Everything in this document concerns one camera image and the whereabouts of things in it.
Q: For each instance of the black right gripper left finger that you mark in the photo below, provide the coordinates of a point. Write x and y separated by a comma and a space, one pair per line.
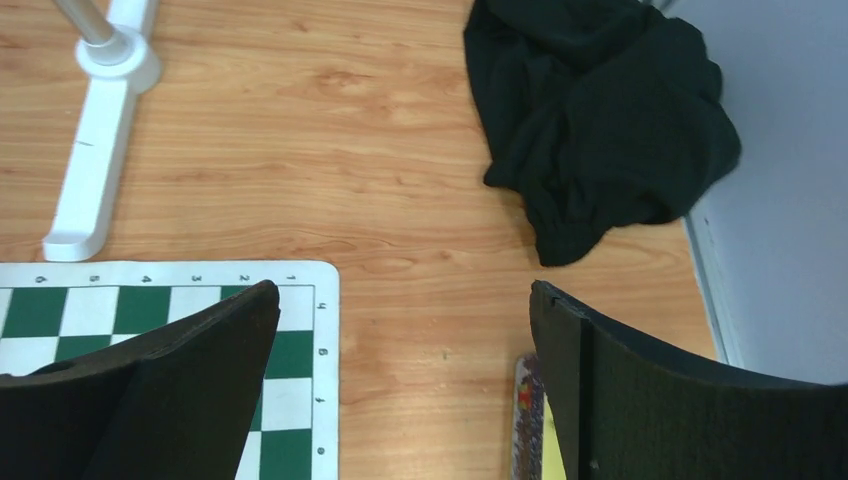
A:
174, 403

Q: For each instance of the metal stand pole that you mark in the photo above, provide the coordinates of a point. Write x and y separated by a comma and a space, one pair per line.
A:
87, 19

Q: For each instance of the green white chess board mat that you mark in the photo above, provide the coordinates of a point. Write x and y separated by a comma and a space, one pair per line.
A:
53, 312

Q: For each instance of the black cloth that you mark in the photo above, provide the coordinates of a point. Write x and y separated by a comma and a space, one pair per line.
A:
599, 114

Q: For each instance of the decorated gold tin box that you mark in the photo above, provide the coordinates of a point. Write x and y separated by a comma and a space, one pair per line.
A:
535, 452

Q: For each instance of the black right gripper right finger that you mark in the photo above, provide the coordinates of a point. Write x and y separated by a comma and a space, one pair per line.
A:
627, 405

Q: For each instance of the white stand base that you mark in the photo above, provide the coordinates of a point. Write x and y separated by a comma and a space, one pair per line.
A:
119, 73

